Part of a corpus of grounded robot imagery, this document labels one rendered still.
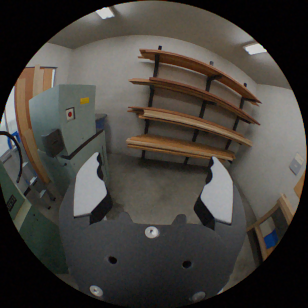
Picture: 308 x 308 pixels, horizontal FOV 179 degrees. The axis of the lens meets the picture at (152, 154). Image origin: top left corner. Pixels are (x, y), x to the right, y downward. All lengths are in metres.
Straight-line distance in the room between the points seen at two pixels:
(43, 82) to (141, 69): 1.88
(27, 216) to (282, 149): 3.29
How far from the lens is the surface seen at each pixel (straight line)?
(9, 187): 0.88
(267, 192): 2.58
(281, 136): 2.59
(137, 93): 1.91
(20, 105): 2.11
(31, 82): 2.29
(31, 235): 0.96
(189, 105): 1.98
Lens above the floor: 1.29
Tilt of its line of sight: 32 degrees down
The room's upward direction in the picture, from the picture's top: 10 degrees clockwise
